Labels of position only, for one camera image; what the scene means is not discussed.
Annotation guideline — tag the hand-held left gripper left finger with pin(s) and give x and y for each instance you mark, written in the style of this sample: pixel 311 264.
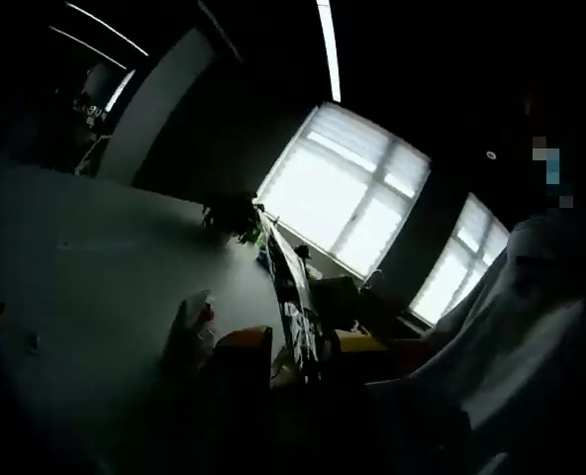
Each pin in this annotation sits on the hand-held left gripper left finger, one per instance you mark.
pixel 246 341

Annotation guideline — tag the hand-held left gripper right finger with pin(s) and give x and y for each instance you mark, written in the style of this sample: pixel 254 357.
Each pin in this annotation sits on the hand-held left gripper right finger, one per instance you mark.
pixel 360 344

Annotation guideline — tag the white pump skincare bottle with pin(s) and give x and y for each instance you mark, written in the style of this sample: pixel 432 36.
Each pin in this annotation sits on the white pump skincare bottle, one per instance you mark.
pixel 194 321

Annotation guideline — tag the green black packet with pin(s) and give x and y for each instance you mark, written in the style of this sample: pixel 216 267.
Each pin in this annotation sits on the green black packet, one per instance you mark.
pixel 293 297

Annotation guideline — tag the potted green plant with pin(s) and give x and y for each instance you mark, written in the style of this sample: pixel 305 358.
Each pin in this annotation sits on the potted green plant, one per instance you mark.
pixel 228 215

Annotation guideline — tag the window with white blinds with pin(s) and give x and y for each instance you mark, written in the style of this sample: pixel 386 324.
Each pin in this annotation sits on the window with white blinds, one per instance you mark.
pixel 342 188
pixel 461 262

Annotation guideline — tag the ceiling light strip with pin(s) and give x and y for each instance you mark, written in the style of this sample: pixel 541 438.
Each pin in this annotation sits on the ceiling light strip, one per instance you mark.
pixel 330 49

